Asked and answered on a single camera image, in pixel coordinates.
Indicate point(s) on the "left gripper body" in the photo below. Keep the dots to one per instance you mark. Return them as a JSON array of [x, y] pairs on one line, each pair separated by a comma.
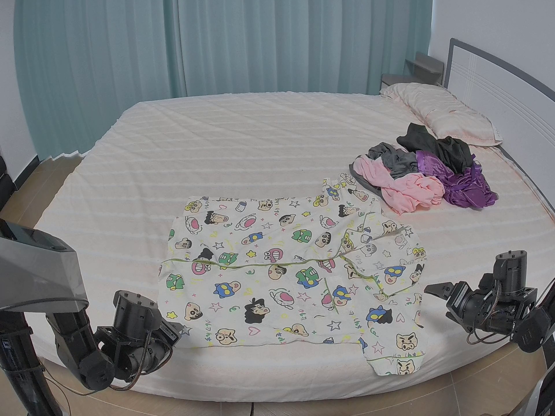
[[170, 332]]

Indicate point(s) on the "bed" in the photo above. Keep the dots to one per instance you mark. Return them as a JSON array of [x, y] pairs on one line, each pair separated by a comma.
[[216, 137]]

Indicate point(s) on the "blue-green curtain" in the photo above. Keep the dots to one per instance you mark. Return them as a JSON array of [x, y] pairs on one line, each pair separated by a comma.
[[260, 37]]

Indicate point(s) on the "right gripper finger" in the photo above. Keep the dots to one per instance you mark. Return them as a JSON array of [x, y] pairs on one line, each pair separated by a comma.
[[450, 286], [440, 294]]

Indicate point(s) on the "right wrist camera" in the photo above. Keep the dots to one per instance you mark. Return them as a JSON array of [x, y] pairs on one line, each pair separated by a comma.
[[486, 282]]

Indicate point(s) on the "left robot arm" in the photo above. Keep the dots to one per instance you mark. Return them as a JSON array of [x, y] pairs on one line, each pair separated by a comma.
[[39, 271]]

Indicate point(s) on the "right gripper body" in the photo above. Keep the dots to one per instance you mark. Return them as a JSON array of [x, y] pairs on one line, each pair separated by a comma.
[[470, 306]]

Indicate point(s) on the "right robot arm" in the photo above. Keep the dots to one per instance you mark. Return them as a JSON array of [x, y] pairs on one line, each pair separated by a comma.
[[511, 271]]

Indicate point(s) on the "grey bedside table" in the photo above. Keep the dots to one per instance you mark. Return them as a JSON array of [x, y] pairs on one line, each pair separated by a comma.
[[422, 61]]

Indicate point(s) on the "pile of clothes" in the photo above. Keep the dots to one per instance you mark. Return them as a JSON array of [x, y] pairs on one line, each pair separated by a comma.
[[407, 193]]

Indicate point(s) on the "white printed pyjama top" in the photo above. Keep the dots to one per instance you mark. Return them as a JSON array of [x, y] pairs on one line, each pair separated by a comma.
[[282, 249]]

